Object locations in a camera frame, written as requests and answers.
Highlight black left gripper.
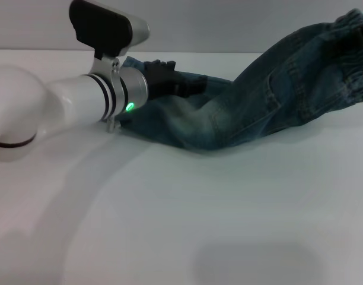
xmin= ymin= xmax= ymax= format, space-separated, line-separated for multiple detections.
xmin=141 ymin=59 xmax=208 ymax=101

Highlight blue denim shorts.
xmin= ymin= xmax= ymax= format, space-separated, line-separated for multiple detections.
xmin=117 ymin=8 xmax=363 ymax=153

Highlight silver left camera mount clamp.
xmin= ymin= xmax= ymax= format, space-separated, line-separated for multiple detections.
xmin=88 ymin=55 xmax=123 ymax=134

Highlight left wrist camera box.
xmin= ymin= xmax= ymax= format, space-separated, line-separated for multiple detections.
xmin=68 ymin=0 xmax=151 ymax=61

